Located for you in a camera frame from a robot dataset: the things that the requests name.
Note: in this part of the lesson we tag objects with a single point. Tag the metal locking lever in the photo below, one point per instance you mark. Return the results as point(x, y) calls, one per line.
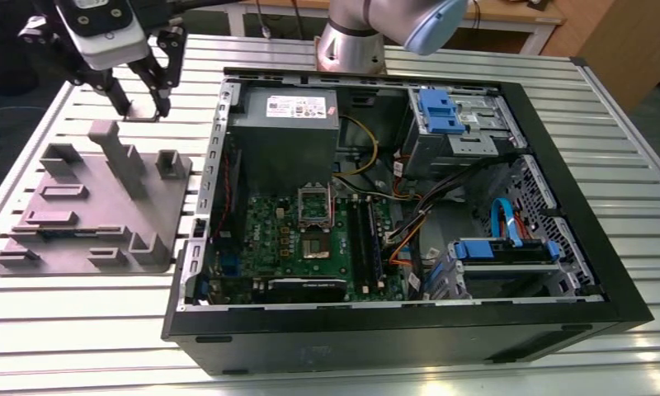
point(335, 190)

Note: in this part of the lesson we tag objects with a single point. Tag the RAM stick in rack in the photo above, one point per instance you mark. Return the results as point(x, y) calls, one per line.
point(69, 234)

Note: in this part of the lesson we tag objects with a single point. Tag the grey power supply unit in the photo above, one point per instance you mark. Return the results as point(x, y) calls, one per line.
point(286, 144)

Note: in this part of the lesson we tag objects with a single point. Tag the blue board connector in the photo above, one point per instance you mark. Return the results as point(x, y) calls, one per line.
point(231, 265)

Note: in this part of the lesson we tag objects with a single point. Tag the black table corner cap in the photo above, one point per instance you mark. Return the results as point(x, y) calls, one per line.
point(580, 62)

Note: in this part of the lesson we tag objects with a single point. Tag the blue plastic drive latch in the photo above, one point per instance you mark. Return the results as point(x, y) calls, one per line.
point(441, 111)

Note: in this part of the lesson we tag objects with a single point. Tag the black open PC case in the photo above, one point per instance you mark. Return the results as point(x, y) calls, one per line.
point(363, 342)

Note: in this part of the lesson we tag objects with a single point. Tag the silver optical drive cage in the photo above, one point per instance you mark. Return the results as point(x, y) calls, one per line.
point(473, 144)

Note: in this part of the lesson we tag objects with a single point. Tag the green motherboard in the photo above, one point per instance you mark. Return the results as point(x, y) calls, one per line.
point(270, 268)

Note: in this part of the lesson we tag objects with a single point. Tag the wooden desk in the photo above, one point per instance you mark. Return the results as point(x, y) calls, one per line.
point(506, 15)

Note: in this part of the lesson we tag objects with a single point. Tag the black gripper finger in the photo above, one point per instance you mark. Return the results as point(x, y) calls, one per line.
point(94, 78)
point(167, 74)

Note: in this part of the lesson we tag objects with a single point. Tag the blue rear port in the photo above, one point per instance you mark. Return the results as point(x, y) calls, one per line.
point(203, 288)

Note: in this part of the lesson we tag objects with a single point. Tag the CPU socket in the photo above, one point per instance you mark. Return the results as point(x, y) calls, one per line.
point(317, 245)

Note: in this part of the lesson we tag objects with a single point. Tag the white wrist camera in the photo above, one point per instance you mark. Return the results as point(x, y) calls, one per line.
point(105, 37)

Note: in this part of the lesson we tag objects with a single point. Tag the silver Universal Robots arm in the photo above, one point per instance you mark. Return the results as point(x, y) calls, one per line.
point(347, 45)

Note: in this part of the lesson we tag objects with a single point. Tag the hard disk in blue carrier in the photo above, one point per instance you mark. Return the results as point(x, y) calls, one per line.
point(476, 250)

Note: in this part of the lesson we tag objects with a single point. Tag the silver disk bay cage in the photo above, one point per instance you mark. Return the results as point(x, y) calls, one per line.
point(506, 269)

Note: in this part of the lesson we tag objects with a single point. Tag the black graphics card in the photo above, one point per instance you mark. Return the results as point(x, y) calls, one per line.
point(309, 288)

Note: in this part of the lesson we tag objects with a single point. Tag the grey parts rack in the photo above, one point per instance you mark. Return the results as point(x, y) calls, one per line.
point(115, 214)

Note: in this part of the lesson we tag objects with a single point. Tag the black RAM slot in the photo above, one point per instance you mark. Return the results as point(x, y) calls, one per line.
point(370, 247)
point(358, 247)
point(365, 247)

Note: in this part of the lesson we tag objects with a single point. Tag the wooden cabinet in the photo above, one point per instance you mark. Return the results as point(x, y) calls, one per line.
point(628, 41)

